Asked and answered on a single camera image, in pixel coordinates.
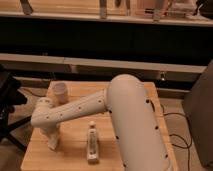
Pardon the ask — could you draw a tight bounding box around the black cable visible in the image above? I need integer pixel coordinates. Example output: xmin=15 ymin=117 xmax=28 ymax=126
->
xmin=160 ymin=103 xmax=193 ymax=171

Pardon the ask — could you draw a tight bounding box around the clear plastic bottle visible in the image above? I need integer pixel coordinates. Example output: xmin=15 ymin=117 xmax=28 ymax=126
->
xmin=87 ymin=121 xmax=99 ymax=164

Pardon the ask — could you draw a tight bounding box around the black office chair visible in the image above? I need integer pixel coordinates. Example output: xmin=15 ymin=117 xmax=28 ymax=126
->
xmin=0 ymin=64 xmax=31 ymax=152

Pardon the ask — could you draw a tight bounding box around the white paper cup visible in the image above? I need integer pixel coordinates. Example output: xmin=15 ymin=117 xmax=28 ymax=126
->
xmin=53 ymin=82 xmax=68 ymax=104

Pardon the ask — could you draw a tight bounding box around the white sponge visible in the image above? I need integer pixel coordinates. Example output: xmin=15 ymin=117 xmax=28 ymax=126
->
xmin=48 ymin=136 xmax=59 ymax=150

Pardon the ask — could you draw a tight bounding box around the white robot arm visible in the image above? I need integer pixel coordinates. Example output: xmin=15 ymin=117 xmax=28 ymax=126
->
xmin=31 ymin=74 xmax=173 ymax=171

